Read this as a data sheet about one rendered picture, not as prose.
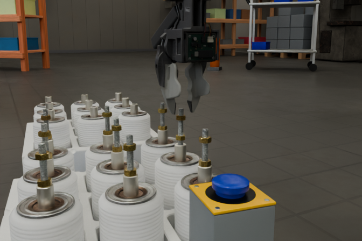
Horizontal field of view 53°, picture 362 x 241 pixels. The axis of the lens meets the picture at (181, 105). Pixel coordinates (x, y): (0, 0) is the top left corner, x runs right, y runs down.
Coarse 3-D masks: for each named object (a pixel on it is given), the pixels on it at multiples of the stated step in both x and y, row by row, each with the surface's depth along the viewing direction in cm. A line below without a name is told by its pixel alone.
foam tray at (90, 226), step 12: (84, 180) 77; (12, 192) 71; (84, 192) 71; (12, 204) 66; (84, 204) 66; (84, 216) 62; (168, 216) 62; (0, 228) 58; (84, 228) 58; (96, 228) 58; (168, 228) 58; (0, 240) 54; (96, 240) 54; (168, 240) 55; (180, 240) 54
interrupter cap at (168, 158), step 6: (162, 156) 69; (168, 156) 70; (174, 156) 70; (186, 156) 70; (192, 156) 70; (198, 156) 70; (168, 162) 66; (174, 162) 66; (180, 162) 66; (186, 162) 66; (192, 162) 66; (198, 162) 67
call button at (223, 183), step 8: (216, 176) 40; (224, 176) 40; (232, 176) 40; (240, 176) 40; (216, 184) 38; (224, 184) 38; (232, 184) 38; (240, 184) 38; (248, 184) 38; (216, 192) 39; (224, 192) 37; (232, 192) 37; (240, 192) 37
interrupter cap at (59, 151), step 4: (56, 148) 74; (60, 148) 75; (64, 148) 74; (32, 152) 72; (56, 152) 73; (60, 152) 72; (64, 152) 72; (28, 156) 70; (32, 156) 70; (52, 156) 70; (56, 156) 69; (60, 156) 70
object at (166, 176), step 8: (160, 160) 68; (160, 168) 66; (168, 168) 65; (176, 168) 65; (184, 168) 65; (192, 168) 65; (160, 176) 66; (168, 176) 65; (176, 176) 64; (160, 184) 66; (168, 184) 65; (168, 192) 65; (168, 200) 66; (168, 208) 66
